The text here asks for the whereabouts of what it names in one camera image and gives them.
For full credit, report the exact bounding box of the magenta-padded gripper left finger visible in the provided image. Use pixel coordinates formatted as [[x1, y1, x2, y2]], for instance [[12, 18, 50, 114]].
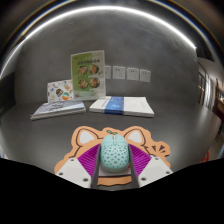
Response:
[[54, 143, 102, 189]]

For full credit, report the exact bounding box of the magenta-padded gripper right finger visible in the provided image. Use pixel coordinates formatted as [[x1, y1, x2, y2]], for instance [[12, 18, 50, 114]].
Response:
[[128, 143, 174, 188]]

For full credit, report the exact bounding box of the teal perforated computer mouse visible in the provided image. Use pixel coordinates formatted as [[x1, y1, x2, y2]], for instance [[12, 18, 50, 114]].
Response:
[[99, 132, 131, 174]]

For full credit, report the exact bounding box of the orange corgi-shaped mouse pad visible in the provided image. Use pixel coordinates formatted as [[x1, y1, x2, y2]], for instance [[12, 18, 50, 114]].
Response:
[[53, 125, 172, 187]]

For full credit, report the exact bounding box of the grey thin booklet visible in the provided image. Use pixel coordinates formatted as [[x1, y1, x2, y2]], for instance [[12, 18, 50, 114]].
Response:
[[29, 99, 87, 121]]

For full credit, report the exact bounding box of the white book with blue band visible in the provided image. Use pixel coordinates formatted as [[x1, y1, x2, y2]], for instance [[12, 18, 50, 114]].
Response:
[[88, 95, 156, 118]]

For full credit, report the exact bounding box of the small white sticker card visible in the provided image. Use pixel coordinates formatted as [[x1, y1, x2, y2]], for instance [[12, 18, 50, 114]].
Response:
[[46, 78, 75, 104]]

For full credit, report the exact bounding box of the black-framed glass partition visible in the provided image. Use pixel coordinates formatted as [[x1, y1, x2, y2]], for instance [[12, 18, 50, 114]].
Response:
[[197, 60, 224, 116]]

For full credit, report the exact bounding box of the green upright menu sign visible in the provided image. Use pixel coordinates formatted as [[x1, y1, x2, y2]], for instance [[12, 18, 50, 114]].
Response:
[[70, 49, 107, 102]]

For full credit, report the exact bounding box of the white ceiling light strip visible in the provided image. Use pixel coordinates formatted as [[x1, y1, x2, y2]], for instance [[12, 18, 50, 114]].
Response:
[[0, 4, 198, 80]]

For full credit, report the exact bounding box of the white wall socket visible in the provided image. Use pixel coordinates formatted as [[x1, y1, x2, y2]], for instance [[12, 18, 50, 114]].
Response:
[[112, 65, 127, 81], [126, 67, 140, 82], [104, 65, 112, 80], [139, 68, 152, 83]]

